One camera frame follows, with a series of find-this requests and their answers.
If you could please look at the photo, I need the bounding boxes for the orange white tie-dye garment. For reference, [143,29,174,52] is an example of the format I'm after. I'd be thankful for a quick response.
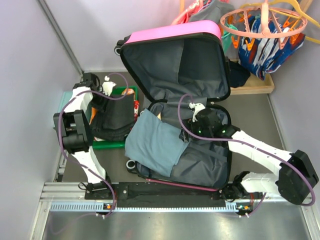
[90,86,138,122]

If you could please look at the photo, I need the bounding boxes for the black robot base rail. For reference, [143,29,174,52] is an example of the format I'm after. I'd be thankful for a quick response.
[84,181,263,208]

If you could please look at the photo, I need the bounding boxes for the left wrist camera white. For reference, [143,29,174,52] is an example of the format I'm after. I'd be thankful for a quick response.
[101,75,117,97]

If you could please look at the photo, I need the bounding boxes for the blue white patterned garment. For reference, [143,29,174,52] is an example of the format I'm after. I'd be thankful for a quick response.
[237,14,306,81]

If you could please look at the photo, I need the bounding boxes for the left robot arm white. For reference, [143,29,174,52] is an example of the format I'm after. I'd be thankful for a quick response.
[53,72,114,199]

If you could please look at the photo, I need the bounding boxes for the pink hard-shell suitcase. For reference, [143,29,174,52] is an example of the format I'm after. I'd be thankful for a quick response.
[114,20,232,189]

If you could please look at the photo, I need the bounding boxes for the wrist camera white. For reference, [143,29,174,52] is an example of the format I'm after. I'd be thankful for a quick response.
[189,102,206,122]
[101,75,117,97]

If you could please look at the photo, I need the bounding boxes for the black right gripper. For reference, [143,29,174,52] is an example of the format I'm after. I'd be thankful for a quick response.
[179,117,213,143]

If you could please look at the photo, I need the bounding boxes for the pink round clip hanger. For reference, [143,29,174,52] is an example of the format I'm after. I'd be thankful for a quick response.
[220,1,308,50]

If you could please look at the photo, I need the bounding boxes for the light blue metal box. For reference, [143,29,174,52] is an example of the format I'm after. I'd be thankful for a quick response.
[58,91,73,112]

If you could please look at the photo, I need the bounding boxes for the yellow clothes hanger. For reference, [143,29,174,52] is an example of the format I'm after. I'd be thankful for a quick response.
[240,0,320,45]

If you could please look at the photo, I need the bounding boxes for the coral pink patterned garment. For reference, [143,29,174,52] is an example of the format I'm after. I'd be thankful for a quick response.
[171,0,211,25]

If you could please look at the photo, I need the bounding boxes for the red poppy floral garment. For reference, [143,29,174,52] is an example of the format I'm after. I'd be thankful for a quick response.
[133,100,140,119]

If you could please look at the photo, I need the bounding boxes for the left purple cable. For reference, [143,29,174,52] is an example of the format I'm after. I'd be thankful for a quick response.
[58,72,130,218]

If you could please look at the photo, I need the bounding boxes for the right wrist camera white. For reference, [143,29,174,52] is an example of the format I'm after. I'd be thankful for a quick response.
[189,102,206,122]

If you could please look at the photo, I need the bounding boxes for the black denim garment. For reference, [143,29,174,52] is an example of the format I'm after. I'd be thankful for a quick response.
[90,94,135,142]

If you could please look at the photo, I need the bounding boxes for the teal green garment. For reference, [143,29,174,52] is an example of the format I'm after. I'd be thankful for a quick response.
[220,25,232,54]

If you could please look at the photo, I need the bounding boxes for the grey hanging garment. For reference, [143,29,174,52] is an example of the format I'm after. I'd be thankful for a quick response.
[188,0,235,24]

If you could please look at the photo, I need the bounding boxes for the slotted grey cable duct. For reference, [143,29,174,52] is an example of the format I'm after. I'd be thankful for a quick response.
[49,199,253,213]

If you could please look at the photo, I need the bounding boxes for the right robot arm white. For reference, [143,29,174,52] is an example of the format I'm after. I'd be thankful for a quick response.
[178,108,319,206]

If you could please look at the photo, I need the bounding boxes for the green plastic tray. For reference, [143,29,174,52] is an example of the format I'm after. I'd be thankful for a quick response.
[93,85,138,149]

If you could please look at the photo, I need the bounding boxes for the dark navy folded garment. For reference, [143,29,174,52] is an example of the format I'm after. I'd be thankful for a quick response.
[229,60,251,88]

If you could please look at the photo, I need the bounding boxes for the light blue grey garment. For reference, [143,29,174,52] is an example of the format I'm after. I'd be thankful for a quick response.
[124,109,189,177]

